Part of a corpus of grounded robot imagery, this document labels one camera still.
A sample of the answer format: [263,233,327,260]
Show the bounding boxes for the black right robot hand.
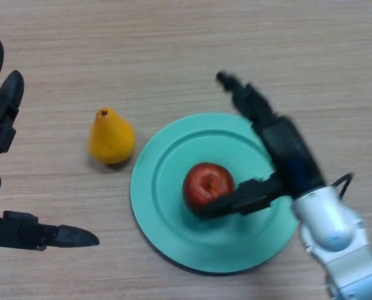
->
[199,71,328,220]

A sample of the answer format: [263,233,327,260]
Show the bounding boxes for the red apple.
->
[182,162,236,217]

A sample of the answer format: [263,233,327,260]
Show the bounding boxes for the green round plate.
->
[129,112,303,276]

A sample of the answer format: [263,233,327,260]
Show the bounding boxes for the yellow pear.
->
[88,107,136,165]

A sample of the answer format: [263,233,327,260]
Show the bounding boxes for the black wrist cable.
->
[331,172,354,200]

